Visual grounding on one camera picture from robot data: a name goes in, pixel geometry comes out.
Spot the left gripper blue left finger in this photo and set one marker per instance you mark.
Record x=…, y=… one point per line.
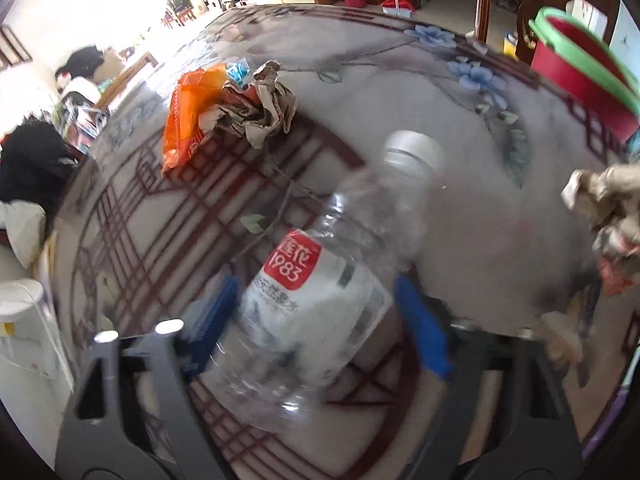
x=204, y=324

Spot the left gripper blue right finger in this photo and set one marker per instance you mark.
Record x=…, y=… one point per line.
x=429, y=337

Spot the clear plastic water bottle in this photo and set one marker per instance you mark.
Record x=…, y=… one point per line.
x=323, y=291

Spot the brown paper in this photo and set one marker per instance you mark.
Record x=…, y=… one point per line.
x=263, y=109

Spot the paper wad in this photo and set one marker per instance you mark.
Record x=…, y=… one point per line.
x=610, y=201

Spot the orange plastic snack bag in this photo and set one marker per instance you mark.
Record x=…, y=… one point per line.
x=195, y=92

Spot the white desk lamp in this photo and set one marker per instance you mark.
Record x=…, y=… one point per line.
x=30, y=339

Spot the white cushion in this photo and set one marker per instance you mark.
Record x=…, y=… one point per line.
x=25, y=225

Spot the floral patterned tablecloth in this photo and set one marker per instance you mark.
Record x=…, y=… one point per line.
x=542, y=358

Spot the black clothing pile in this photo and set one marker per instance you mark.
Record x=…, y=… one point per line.
x=36, y=165

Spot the magazine rack with magazines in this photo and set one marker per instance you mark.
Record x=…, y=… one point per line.
x=78, y=121

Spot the wooden sofa bench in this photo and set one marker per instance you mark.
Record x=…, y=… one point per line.
x=120, y=82

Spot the black plush toy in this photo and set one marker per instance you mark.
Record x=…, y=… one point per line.
x=82, y=63

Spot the red bin with green rim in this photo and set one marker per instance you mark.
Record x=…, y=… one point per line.
x=585, y=67

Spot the red dustpan with broom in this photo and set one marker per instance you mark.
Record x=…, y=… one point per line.
x=398, y=8

